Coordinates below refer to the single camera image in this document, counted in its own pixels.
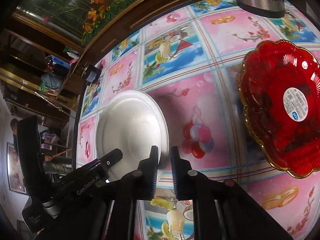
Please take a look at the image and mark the small white foam bowl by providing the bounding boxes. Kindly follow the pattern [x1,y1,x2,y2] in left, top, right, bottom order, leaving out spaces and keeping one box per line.
[95,90,169,181]

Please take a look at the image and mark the red plastic dish with label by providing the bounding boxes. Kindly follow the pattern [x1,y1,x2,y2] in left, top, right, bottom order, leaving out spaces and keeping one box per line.
[238,40,319,179]

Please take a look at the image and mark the man in dark clothes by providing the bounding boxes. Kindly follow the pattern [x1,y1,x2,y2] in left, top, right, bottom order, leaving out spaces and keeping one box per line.
[10,119,72,176]

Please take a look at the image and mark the small black jar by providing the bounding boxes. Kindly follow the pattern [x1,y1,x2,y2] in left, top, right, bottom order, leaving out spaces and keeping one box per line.
[81,62,101,85]

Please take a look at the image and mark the colourful fruit pattern tablecloth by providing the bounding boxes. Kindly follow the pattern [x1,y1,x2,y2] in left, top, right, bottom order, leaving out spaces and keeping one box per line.
[76,0,319,239]

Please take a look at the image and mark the framed wall picture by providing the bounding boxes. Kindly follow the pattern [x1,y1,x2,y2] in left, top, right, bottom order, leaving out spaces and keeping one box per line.
[7,142,27,195]

